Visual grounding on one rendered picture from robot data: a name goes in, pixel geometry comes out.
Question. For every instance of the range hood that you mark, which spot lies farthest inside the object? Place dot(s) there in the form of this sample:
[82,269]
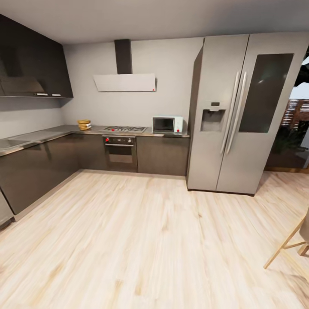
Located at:
[125,80]

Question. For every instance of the burner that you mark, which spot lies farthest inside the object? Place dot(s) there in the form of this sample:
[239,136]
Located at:
[125,128]

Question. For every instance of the popcorn bag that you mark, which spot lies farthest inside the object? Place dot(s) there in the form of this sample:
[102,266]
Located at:
[84,124]

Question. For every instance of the oven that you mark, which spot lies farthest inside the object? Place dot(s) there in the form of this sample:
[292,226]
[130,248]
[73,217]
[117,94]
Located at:
[120,150]

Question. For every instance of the fridge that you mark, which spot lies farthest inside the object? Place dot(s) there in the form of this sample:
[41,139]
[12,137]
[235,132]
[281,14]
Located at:
[240,90]

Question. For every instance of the microwave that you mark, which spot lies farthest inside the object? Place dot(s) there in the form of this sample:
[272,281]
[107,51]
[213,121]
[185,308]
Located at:
[167,123]

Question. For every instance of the straight chair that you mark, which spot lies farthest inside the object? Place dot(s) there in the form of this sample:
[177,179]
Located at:
[303,227]

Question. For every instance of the fixed window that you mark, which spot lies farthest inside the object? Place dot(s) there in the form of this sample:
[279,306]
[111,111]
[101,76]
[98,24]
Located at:
[290,149]

